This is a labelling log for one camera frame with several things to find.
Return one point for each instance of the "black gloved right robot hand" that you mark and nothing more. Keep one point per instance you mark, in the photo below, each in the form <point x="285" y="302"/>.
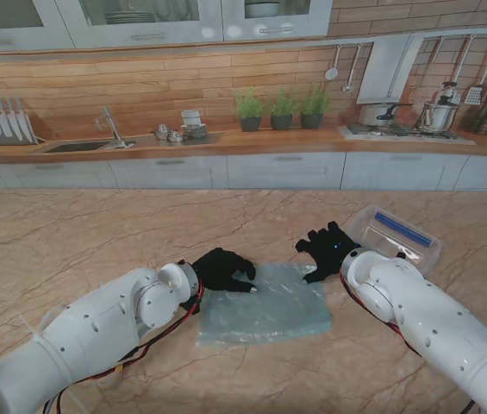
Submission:
<point x="331" y="250"/>

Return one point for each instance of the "hanging steel grater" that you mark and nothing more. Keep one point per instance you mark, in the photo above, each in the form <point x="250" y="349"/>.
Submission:
<point x="474" y="95"/>

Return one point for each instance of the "grey kitchen cabinets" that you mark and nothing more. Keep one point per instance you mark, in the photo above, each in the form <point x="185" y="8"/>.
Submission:
<point x="148" y="32"/>
<point x="286" y="170"/>

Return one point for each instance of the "grey lower kitchen cabinets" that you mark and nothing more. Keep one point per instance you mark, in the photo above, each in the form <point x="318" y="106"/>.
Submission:
<point x="286" y="170"/>

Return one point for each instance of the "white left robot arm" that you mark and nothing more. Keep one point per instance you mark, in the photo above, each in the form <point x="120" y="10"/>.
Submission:
<point x="96" y="328"/>

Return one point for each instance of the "hanging steel utensil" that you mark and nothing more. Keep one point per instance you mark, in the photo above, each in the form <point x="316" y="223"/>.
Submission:
<point x="347" y="88"/>

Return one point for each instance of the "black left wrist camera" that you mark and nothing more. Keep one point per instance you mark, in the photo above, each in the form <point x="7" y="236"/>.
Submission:
<point x="191" y="307"/>

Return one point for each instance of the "stack of white plates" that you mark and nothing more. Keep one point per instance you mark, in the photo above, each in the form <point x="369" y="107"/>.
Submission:
<point x="131" y="18"/>

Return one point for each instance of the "clear bubble film sheet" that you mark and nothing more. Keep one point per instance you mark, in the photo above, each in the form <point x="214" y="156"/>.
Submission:
<point x="269" y="315"/>

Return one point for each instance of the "small steel bowls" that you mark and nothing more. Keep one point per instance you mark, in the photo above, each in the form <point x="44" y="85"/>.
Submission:
<point x="175" y="137"/>

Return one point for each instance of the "grey upper kitchen cabinets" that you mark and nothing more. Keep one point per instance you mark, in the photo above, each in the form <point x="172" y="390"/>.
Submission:
<point x="148" y="32"/>

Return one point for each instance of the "wooden kitchen countertop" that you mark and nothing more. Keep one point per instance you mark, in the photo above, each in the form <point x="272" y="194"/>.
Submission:
<point x="269" y="144"/>

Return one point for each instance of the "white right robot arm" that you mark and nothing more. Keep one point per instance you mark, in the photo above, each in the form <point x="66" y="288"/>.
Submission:
<point x="420" y="310"/>

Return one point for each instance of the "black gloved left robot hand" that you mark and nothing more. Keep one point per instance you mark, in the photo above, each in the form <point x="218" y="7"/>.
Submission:
<point x="219" y="269"/>

